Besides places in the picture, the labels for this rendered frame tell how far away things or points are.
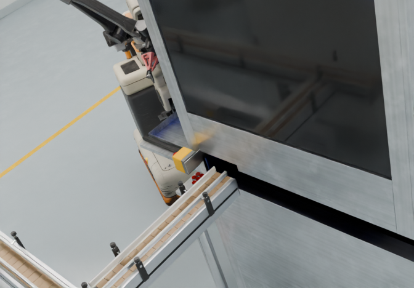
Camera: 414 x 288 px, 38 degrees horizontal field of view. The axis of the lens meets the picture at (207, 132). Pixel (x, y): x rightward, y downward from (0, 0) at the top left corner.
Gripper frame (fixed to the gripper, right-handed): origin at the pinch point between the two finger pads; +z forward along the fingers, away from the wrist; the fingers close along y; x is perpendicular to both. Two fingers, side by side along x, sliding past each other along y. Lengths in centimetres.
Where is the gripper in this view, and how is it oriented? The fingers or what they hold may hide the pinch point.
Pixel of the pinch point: (150, 69)
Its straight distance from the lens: 269.7
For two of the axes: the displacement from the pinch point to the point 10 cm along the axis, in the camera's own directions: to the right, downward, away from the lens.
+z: -0.2, 9.4, -3.4
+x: -7.7, 2.0, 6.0
